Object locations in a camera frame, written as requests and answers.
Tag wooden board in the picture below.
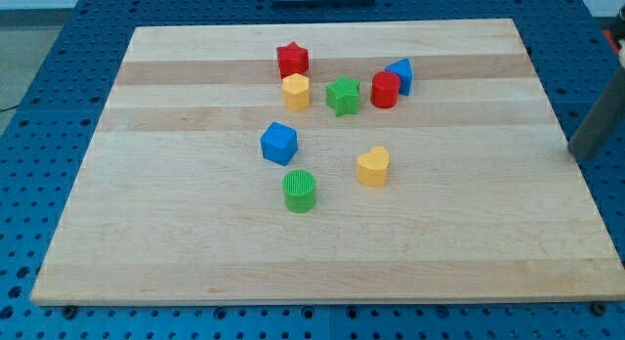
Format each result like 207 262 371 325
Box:
31 19 624 306

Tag green cylinder block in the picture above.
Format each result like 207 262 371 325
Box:
282 169 316 213

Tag red cylinder block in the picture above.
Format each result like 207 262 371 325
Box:
370 71 401 109

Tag yellow hexagon block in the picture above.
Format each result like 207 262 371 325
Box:
282 73 311 111

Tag yellow heart block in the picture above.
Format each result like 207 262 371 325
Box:
356 146 390 187

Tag green star block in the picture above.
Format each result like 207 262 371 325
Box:
326 75 360 117

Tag blue cube block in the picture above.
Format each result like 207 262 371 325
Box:
260 122 298 166

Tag blue triangle block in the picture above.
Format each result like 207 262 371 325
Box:
385 59 413 96

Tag red star block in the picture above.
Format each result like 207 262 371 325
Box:
276 41 310 78

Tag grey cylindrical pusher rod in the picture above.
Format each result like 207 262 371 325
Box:
567 66 624 160

